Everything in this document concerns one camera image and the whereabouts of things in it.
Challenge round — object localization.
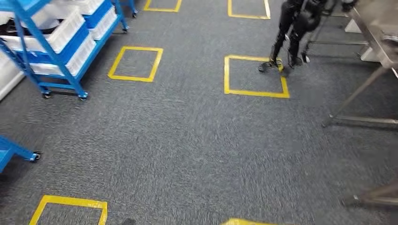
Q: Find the blue metal shelf rack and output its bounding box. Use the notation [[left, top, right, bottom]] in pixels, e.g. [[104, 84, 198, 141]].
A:
[[0, 136, 42, 173]]

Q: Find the yellow floor tape square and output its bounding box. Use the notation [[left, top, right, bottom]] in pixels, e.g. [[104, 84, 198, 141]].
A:
[[220, 217, 281, 225]]

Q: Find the white plastic bin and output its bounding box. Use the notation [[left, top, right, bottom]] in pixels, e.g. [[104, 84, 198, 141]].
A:
[[0, 8, 85, 54], [29, 34, 97, 77], [69, 0, 106, 15], [88, 6, 118, 41]]

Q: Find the black humanoid robot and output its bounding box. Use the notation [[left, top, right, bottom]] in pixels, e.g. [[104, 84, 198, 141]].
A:
[[257, 0, 329, 75]]

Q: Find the blue wheeled bin rack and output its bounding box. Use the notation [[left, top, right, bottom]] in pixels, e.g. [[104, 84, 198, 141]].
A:
[[0, 0, 130, 102]]

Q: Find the white board panel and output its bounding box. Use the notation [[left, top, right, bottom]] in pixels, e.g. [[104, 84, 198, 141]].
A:
[[344, 18, 382, 63]]

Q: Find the steel side table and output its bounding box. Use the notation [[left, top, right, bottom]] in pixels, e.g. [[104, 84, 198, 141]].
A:
[[306, 0, 398, 128]]

